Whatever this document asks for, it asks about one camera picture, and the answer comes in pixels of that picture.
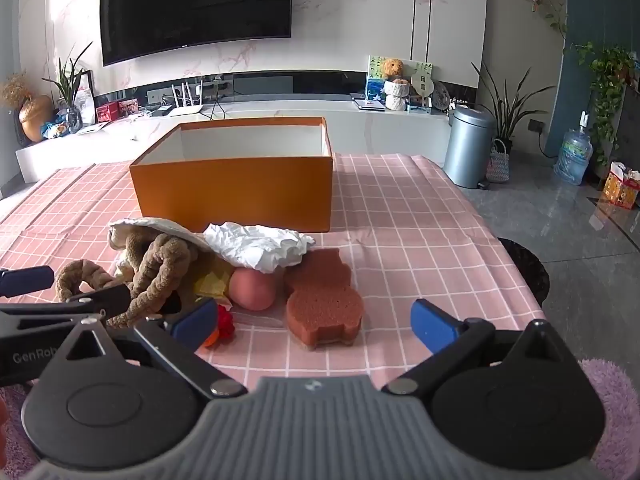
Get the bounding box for plant in glass vase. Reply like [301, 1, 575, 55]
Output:
[42, 42, 94, 134]

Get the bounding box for peach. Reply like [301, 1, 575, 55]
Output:
[229, 267, 278, 311]

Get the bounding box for woven bag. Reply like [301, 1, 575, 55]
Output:
[486, 138, 510, 183]

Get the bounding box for dried flowers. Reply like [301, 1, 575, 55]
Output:
[0, 72, 32, 109]

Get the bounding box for teddy bear on white pot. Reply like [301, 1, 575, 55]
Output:
[366, 55, 433, 107]

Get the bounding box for black curved television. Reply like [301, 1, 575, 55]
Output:
[99, 0, 293, 67]

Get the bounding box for brown bear-shaped sponge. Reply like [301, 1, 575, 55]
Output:
[282, 247, 364, 350]

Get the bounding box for black picture frame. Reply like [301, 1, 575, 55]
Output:
[75, 69, 97, 127]

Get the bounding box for red soft toy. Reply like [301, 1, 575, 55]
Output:
[202, 304, 236, 348]

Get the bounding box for white television cabinet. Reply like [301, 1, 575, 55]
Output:
[15, 97, 453, 186]

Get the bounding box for white ribbed pot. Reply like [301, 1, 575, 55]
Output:
[384, 80, 412, 112]

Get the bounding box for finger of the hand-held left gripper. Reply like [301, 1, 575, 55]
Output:
[0, 284, 132, 333]
[0, 266, 56, 298]

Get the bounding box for orange cardboard box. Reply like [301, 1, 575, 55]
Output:
[129, 116, 334, 234]

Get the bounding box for blue water bottle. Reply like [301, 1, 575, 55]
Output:
[554, 110, 594, 186]

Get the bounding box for white crumpled paper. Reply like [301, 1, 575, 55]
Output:
[202, 221, 317, 275]

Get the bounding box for yellow cloth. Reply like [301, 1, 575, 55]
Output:
[192, 265, 236, 298]

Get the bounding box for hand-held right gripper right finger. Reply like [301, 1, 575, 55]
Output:
[381, 298, 583, 401]

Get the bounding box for brown teddy bear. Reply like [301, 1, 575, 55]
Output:
[381, 58, 407, 83]

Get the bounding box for round white fan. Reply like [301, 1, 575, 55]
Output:
[410, 69, 435, 108]

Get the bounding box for grey metal trash can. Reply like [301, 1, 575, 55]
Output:
[442, 105, 496, 190]

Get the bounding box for long-leaf potted plant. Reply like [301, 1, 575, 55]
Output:
[472, 60, 538, 153]

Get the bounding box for green vine plant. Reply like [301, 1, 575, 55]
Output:
[575, 42, 638, 166]

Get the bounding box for brown gourd vase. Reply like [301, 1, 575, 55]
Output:
[19, 95, 55, 143]

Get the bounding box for white router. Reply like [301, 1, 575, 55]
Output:
[171, 80, 205, 116]

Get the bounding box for brown plush toy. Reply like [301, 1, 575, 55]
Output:
[55, 216, 236, 331]

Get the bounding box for pink checked tablecloth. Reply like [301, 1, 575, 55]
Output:
[0, 152, 548, 411]

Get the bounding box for black stool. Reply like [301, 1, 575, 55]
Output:
[497, 237, 550, 318]

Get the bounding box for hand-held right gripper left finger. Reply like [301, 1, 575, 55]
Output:
[37, 297, 248, 401]

